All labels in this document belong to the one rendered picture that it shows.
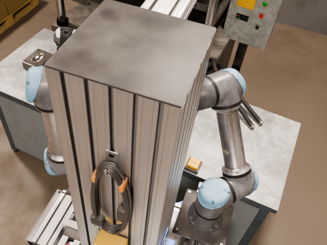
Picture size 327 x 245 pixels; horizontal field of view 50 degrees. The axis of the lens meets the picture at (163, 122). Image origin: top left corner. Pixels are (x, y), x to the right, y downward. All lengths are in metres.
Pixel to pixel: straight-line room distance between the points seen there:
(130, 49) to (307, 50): 4.07
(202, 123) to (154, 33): 1.55
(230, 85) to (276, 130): 1.09
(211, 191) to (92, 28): 0.87
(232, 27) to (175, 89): 1.86
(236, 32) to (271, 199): 1.10
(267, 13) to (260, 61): 1.92
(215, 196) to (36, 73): 0.77
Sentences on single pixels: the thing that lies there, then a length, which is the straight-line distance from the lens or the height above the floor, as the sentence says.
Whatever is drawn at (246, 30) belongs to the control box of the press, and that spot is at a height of 1.17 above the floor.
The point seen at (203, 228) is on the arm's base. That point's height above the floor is 1.07.
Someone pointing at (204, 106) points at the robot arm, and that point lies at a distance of 1.26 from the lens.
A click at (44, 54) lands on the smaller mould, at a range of 2.60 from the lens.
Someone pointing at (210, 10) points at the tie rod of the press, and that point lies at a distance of 2.27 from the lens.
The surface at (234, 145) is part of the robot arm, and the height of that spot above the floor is 1.39.
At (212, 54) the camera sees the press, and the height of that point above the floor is 0.79.
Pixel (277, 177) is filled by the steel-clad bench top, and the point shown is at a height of 0.80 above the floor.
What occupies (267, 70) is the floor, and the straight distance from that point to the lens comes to 4.12.
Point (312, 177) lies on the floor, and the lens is 3.29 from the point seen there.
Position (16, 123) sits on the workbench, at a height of 0.42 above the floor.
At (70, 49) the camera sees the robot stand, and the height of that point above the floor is 2.03.
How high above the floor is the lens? 2.43
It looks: 48 degrees down
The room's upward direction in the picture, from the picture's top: 8 degrees clockwise
